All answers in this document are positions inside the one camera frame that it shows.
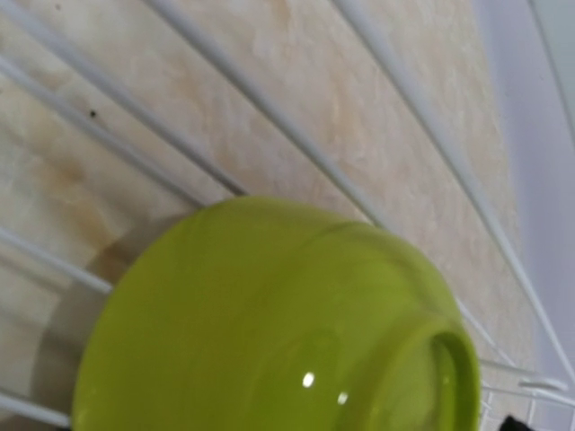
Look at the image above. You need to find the white wire dish rack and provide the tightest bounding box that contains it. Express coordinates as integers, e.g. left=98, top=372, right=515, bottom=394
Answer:
left=1, top=1, right=574, bottom=430

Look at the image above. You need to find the lime green bowl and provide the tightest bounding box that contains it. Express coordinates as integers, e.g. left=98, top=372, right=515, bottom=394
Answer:
left=72, top=197, right=481, bottom=430

